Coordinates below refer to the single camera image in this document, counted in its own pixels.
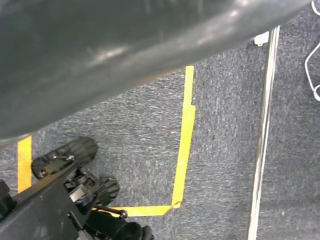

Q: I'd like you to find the white power strip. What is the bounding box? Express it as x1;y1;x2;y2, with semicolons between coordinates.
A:
254;30;270;47

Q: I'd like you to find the yellow floor tape outline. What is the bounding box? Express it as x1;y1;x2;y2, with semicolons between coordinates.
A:
17;65;196;218

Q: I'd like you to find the steel workbench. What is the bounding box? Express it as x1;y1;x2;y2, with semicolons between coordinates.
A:
247;25;281;240

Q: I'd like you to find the white cable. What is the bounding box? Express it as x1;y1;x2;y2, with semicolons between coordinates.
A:
304;0;320;102

